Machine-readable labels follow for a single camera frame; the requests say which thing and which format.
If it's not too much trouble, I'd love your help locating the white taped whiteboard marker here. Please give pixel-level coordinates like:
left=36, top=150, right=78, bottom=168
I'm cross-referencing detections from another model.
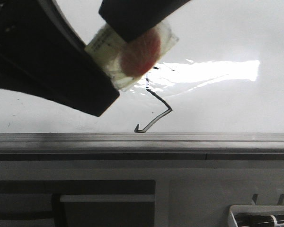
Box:
left=84, top=20, right=178, bottom=91

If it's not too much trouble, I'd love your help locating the aluminium whiteboard frame rail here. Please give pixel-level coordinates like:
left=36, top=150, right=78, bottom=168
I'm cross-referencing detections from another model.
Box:
left=0, top=132, right=284, bottom=161

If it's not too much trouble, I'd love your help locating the white whiteboard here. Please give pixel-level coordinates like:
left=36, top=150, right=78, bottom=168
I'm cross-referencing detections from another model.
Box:
left=0, top=0, right=284, bottom=133

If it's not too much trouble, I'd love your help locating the white wire marker tray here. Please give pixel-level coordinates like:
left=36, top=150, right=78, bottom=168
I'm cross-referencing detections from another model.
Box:
left=228, top=193, right=284, bottom=227

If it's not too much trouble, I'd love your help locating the dark cabinet panel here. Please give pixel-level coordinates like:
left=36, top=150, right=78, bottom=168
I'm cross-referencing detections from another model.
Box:
left=0, top=180, right=156, bottom=227

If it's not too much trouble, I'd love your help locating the black marker in tray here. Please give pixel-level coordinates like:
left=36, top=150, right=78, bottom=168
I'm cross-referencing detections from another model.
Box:
left=235, top=214, right=284, bottom=227

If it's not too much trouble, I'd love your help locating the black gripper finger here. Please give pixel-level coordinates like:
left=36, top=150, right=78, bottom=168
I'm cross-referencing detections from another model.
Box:
left=0, top=0, right=120, bottom=116
left=99, top=0, right=189, bottom=42

